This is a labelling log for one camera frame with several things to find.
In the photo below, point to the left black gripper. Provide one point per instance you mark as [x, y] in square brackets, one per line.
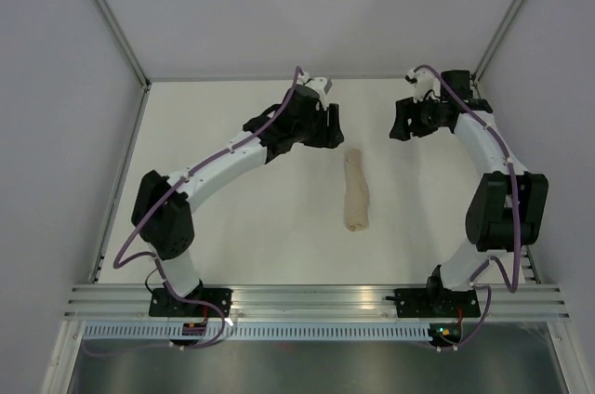
[331, 137]

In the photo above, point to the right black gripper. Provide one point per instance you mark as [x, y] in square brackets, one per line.
[406, 109]

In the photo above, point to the beige cloth napkin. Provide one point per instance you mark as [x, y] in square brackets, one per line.
[357, 198]

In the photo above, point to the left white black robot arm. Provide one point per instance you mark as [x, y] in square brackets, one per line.
[162, 214]

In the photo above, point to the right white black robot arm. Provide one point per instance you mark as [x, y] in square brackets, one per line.
[507, 208]

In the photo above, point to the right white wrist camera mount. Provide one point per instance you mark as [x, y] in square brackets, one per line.
[425, 83]

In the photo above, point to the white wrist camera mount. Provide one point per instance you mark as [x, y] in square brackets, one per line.
[318, 86]
[425, 83]

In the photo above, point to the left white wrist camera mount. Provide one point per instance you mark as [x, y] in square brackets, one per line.
[318, 86]

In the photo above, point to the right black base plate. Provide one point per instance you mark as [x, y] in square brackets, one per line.
[420, 303]

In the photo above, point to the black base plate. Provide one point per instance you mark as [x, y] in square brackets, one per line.
[420, 303]
[209, 302]

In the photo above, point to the right aluminium side rail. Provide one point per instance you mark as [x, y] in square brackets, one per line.
[529, 269]

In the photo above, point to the aluminium side rail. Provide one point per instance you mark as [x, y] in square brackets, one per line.
[120, 178]
[529, 269]

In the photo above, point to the left aluminium side rail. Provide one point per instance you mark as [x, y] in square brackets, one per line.
[120, 178]

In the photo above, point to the aluminium front mounting rail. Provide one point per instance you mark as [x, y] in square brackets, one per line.
[318, 303]

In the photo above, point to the right aluminium frame post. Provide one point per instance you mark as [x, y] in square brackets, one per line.
[513, 11]

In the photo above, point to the aluminium frame post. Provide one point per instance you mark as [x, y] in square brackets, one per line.
[513, 11]
[118, 35]

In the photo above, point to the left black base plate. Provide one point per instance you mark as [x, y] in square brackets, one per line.
[209, 302]

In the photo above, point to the white slotted cable duct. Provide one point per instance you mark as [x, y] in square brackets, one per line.
[262, 331]

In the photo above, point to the left aluminium frame post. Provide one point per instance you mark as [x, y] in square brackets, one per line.
[118, 35]

